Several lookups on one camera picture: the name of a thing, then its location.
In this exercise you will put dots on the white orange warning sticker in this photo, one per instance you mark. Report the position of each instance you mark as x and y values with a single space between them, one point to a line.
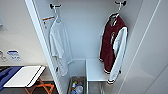
48 18

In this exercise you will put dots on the orange folding table frame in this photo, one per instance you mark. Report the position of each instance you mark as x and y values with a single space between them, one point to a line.
45 87

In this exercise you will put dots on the white wardrobe door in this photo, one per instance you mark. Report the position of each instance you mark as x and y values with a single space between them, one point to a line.
151 53
44 43

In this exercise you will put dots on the white shirt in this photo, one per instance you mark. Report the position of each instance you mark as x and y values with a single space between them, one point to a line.
59 43

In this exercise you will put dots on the black wall hook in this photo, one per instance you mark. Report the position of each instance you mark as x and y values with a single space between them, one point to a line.
53 5
120 3

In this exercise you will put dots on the white clothes hanger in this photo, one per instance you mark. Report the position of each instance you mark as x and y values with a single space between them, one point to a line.
57 16
119 10

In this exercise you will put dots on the dark red varsity jacket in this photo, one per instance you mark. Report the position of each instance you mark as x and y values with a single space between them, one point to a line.
110 43

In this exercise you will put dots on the blue packet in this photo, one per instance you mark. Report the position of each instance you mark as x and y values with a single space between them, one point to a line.
73 92

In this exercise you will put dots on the woven storage basket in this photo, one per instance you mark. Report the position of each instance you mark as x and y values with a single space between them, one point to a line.
70 83

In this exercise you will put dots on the white wardrobe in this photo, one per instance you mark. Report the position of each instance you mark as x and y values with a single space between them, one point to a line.
85 33

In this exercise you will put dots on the white plastic bottle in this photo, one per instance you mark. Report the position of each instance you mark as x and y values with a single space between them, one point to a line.
80 89

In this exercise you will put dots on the white wardrobe shelf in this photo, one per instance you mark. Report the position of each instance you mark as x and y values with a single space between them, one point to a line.
96 71

